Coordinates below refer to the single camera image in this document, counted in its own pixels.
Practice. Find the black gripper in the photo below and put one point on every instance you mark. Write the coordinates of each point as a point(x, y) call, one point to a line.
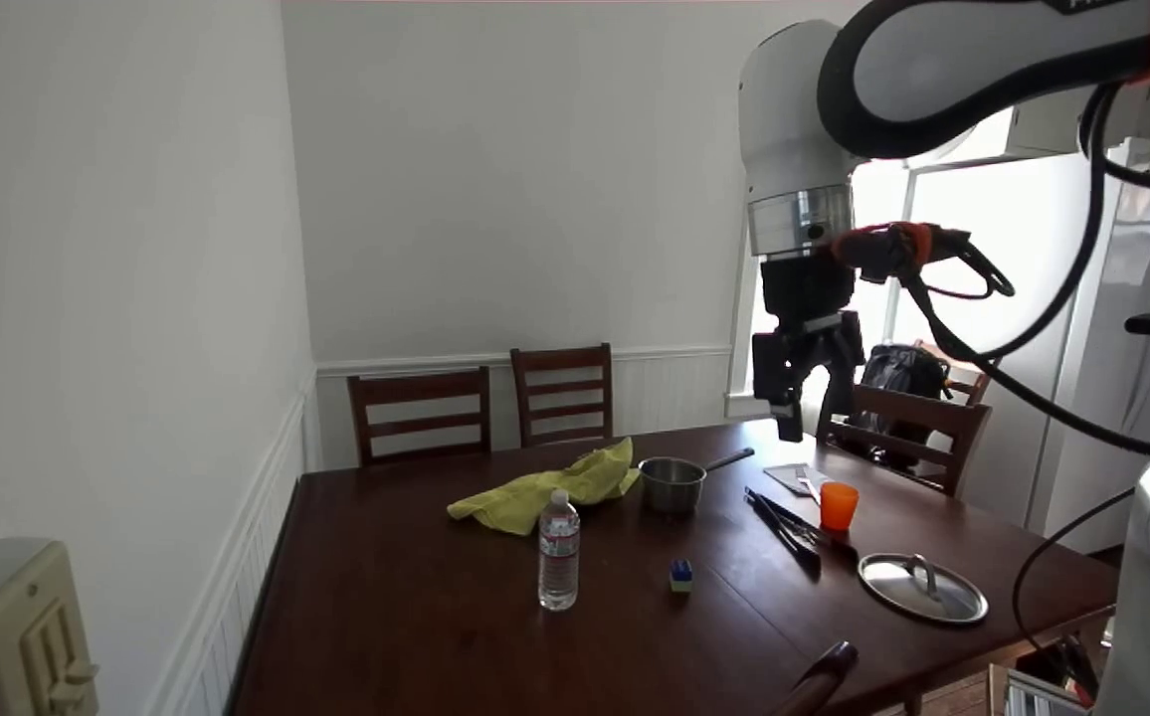
point(811, 334)

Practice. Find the blue block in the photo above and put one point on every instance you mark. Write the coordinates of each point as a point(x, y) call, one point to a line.
point(682, 568)

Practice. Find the green block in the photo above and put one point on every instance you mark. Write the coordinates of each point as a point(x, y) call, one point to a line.
point(682, 584)

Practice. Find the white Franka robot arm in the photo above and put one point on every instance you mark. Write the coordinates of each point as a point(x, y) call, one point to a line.
point(799, 122)

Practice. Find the silver pot lid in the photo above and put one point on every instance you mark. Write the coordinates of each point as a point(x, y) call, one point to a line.
point(920, 584)

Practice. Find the black bag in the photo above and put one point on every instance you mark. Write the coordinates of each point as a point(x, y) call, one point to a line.
point(906, 367)

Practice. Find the white paper card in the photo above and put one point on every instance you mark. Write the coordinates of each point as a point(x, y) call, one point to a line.
point(799, 474)

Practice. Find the orange plastic cup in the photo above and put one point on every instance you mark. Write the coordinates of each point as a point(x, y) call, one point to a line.
point(836, 505)

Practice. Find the black kitchen tongs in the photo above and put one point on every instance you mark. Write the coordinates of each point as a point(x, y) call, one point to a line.
point(786, 527)

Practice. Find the window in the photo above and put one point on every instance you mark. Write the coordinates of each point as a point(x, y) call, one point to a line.
point(974, 238)

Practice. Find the white refrigerator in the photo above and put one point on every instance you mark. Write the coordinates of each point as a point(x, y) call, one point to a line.
point(1116, 359)

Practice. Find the yellow cloth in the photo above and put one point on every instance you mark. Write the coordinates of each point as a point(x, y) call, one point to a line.
point(536, 494)

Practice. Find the clear plastic water bottle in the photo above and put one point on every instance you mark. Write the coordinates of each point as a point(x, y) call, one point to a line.
point(559, 559)

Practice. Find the beige wall light switch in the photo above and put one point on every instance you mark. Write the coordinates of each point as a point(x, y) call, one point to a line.
point(19, 632)

